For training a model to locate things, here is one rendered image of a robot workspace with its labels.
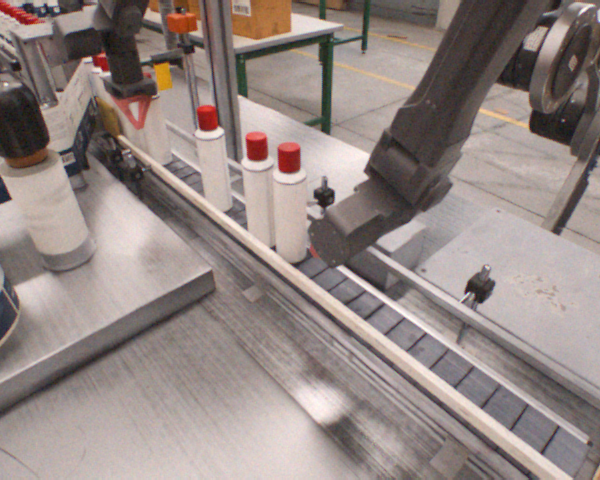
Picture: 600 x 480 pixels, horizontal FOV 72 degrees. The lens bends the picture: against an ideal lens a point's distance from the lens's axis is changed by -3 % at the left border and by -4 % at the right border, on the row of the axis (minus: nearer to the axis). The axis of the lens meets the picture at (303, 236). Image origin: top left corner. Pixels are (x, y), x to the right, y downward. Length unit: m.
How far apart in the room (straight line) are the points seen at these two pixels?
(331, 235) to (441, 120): 0.16
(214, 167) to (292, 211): 0.20
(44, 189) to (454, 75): 0.58
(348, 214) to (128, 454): 0.40
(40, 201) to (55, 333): 0.20
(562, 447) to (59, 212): 0.75
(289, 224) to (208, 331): 0.21
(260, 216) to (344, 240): 0.29
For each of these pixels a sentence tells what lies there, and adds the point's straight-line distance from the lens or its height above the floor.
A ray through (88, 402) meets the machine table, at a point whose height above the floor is 0.83.
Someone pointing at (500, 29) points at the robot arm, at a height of 1.29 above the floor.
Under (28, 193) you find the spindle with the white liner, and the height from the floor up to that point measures 1.03.
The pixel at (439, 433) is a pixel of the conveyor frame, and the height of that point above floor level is 0.84.
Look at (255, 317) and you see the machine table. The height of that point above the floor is 0.83.
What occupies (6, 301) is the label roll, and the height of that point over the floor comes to 0.92.
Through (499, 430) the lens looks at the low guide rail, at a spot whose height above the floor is 0.92.
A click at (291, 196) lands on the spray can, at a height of 1.02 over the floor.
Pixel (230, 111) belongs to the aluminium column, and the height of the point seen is 0.99.
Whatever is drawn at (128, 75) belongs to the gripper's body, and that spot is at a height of 1.12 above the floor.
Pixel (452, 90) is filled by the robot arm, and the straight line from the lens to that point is 0.39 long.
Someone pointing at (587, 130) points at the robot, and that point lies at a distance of 1.38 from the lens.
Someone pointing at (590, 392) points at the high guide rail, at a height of 0.96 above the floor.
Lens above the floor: 1.36
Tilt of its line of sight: 39 degrees down
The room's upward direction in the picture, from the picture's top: straight up
